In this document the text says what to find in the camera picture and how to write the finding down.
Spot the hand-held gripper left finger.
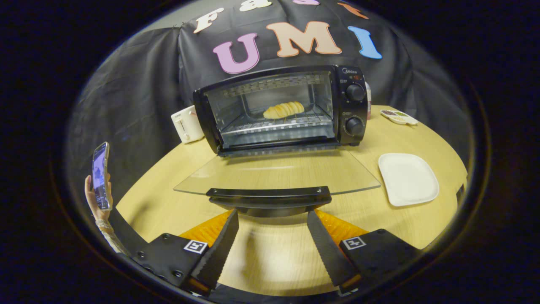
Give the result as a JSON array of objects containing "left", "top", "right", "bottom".
[{"left": 128, "top": 209, "right": 240, "bottom": 296}]

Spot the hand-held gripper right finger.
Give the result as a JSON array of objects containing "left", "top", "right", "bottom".
[{"left": 307, "top": 209, "right": 423, "bottom": 295}]

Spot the ridged bread roll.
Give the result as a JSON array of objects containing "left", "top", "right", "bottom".
[{"left": 263, "top": 101, "right": 305, "bottom": 119}]

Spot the black toaster oven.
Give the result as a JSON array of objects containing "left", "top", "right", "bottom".
[{"left": 174, "top": 65, "right": 381, "bottom": 218}]

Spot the white pop-up toaster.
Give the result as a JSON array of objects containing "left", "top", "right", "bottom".
[{"left": 171, "top": 105, "right": 206, "bottom": 144}]

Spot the white square plate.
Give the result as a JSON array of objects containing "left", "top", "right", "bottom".
[{"left": 378, "top": 153, "right": 440, "bottom": 207}]

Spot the smartphone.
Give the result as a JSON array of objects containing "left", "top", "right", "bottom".
[{"left": 92, "top": 141, "right": 113, "bottom": 211}]

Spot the white divided condiment dish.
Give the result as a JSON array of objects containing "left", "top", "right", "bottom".
[{"left": 380, "top": 109, "right": 419, "bottom": 126}]

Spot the pink drink bottle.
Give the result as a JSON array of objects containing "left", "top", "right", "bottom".
[{"left": 364, "top": 81, "right": 373, "bottom": 120}]

